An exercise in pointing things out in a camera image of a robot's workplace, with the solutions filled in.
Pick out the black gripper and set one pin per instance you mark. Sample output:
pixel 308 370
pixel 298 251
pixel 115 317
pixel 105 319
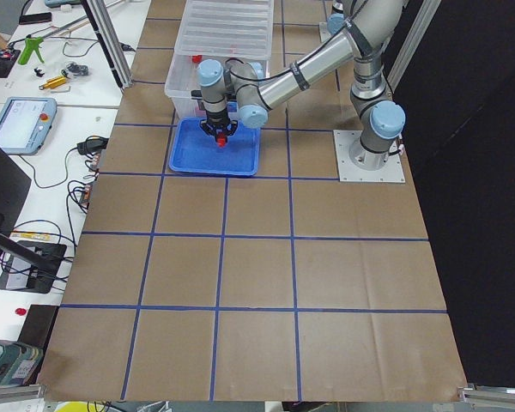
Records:
pixel 217 119

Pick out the clear plastic box lid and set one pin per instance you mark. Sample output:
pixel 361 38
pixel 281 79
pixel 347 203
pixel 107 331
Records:
pixel 241 29

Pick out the blue plastic tray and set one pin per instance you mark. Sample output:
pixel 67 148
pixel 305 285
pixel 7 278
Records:
pixel 193 151

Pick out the clear plastic storage box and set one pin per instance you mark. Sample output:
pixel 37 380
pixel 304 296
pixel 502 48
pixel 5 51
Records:
pixel 182 80

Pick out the black power adapter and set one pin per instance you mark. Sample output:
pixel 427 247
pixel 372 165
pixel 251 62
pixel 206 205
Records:
pixel 92 145

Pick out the teach pendant tablet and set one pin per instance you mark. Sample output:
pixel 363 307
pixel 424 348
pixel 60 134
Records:
pixel 25 123

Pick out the reacher grabber tool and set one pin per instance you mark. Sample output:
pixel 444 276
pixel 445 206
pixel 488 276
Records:
pixel 33 41

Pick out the black box latch handle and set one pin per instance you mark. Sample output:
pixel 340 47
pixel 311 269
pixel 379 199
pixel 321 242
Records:
pixel 196 94

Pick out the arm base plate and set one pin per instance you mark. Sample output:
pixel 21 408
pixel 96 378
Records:
pixel 357 165
pixel 324 33

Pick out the aluminium frame post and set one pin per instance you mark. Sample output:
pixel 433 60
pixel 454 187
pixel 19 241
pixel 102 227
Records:
pixel 101 23

